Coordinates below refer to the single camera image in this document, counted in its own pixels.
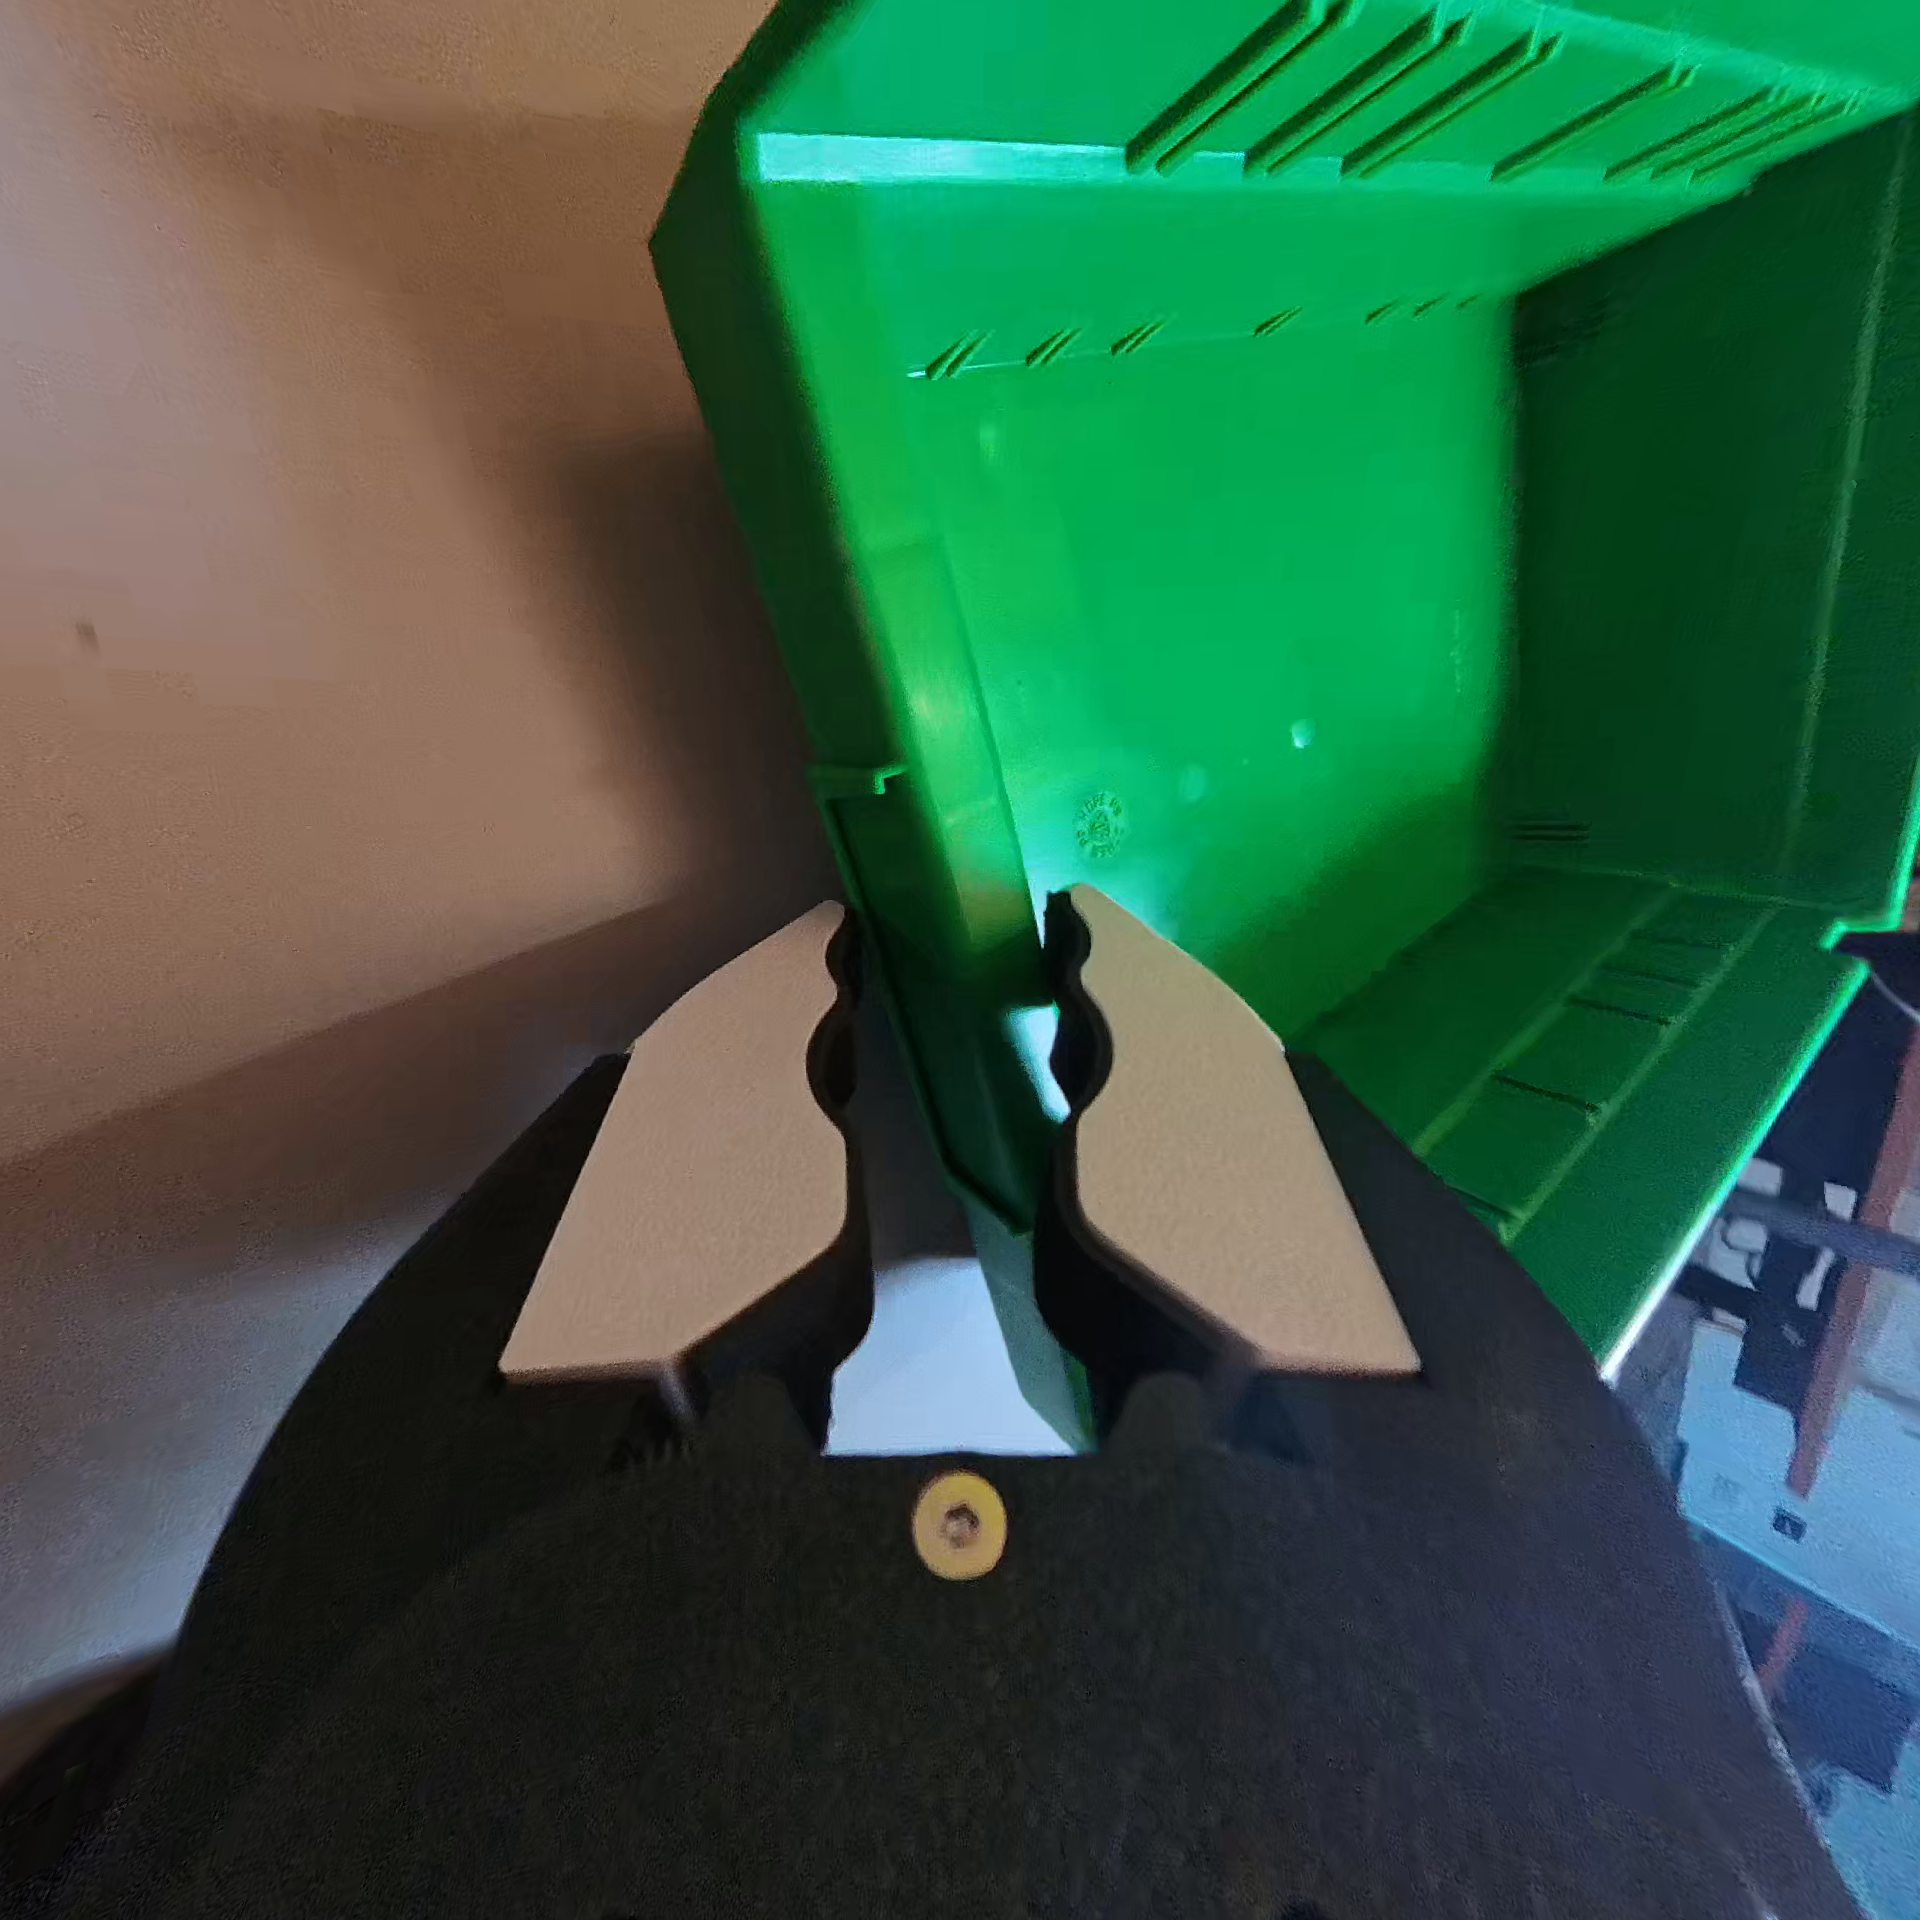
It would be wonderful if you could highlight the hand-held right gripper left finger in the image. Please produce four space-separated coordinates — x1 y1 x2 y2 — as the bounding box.
498 902 874 1446

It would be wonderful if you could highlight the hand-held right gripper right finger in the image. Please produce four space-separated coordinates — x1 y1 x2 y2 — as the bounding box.
1030 886 1424 1457

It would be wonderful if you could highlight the green plastic bin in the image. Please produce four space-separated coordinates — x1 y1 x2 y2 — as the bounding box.
647 0 1920 1449

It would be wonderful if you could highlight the brown metal desk frame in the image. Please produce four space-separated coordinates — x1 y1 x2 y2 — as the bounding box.
1746 1036 1920 1705

